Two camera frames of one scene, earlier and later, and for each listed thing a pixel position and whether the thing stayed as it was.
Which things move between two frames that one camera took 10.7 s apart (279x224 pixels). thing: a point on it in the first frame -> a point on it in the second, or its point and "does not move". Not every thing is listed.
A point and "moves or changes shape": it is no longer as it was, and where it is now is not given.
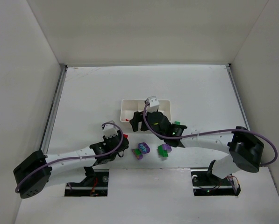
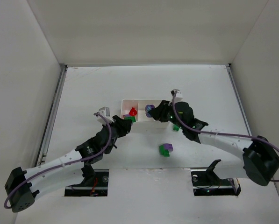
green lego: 162,152 does not move
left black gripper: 120,143 -> 123,125
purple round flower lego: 144,147 moves or changes shape
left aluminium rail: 44,146 does not move
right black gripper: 143,118 -> 160,112
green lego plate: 138,151 -> 132,118
